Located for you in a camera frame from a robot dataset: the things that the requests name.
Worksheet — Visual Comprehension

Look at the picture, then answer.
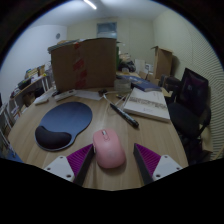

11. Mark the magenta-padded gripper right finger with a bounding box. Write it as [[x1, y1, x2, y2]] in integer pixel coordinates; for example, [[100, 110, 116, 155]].
[[133, 142, 184, 186]]

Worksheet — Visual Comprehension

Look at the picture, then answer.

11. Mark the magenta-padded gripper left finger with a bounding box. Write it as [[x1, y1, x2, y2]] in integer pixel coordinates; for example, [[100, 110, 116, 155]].
[[43, 143, 96, 187]]

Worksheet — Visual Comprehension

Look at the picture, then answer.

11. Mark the pink computer mouse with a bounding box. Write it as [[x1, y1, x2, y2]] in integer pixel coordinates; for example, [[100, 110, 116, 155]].
[[92, 128, 127, 170]]

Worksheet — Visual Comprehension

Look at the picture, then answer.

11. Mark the dark blue mouse pad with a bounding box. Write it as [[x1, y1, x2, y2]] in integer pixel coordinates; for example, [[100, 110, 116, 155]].
[[34, 101, 94, 153]]

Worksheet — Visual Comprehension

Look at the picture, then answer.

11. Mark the black marker pen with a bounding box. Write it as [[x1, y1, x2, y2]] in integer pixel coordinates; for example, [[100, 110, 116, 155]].
[[109, 102, 140, 129]]

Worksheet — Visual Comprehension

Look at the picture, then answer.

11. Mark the white book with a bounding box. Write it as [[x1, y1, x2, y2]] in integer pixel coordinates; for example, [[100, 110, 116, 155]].
[[122, 87, 171, 123]]

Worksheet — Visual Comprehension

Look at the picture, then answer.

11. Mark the white remote control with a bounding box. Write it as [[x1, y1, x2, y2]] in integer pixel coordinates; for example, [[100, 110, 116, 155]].
[[53, 89, 78, 102]]

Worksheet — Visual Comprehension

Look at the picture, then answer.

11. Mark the black office chair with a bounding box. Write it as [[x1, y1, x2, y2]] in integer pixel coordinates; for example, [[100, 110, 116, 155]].
[[166, 67, 213, 165]]

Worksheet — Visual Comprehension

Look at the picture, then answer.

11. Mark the small white flat device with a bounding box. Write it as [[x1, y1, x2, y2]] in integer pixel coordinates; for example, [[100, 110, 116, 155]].
[[33, 95, 51, 106]]

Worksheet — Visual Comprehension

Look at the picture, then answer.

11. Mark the blue book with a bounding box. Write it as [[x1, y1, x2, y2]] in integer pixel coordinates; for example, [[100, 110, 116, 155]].
[[121, 74, 163, 93]]

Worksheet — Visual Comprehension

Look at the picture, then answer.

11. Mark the clear plastic cup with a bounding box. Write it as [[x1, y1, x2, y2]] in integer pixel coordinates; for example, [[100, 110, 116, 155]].
[[114, 78, 133, 95]]

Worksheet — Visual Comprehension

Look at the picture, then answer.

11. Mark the dark bag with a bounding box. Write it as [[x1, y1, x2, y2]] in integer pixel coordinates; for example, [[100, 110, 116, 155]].
[[159, 74, 182, 90]]

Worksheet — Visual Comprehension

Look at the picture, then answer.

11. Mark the cluttered shelf unit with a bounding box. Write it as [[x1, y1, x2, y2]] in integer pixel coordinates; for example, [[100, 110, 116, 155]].
[[0, 64, 55, 158]]

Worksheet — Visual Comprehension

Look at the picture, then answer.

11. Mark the large brown cardboard box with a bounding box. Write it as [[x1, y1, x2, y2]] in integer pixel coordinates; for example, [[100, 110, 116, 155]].
[[49, 37, 118, 94]]

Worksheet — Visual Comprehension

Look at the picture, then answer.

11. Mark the tall open cardboard box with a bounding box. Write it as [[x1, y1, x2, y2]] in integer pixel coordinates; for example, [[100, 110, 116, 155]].
[[150, 45, 175, 81]]

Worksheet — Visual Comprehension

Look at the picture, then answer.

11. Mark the door window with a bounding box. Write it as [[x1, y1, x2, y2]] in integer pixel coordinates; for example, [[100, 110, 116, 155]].
[[96, 21, 118, 40]]

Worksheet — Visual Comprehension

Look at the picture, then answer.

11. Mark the ceiling tube light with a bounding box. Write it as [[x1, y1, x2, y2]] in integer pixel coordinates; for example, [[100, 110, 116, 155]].
[[83, 0, 98, 11]]

